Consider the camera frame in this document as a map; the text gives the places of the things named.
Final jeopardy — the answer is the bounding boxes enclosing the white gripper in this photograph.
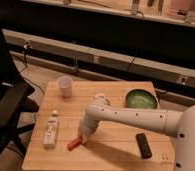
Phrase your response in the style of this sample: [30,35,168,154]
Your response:
[78,119,99,144]

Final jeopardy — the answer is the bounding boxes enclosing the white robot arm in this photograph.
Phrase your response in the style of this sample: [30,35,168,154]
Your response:
[78,94,195,171]

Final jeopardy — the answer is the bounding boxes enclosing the white ceramic cup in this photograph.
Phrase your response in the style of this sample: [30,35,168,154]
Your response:
[57,76,72,98]

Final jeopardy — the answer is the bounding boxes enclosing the small white block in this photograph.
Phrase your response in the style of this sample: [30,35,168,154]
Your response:
[94,93,109,101]

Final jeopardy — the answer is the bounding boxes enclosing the white lotion tube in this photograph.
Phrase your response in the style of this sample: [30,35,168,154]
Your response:
[43,110,59,148]

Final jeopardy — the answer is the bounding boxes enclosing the black remote control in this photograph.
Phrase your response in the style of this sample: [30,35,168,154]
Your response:
[136,133,152,159]

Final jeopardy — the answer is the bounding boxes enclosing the green bowl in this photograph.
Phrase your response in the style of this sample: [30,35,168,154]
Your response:
[126,89,158,109]

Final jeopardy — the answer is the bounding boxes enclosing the black office chair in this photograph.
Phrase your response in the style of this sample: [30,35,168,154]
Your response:
[0,13,40,166]

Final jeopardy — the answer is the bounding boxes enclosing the black floor cable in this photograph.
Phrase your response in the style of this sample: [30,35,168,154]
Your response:
[10,41,46,96]

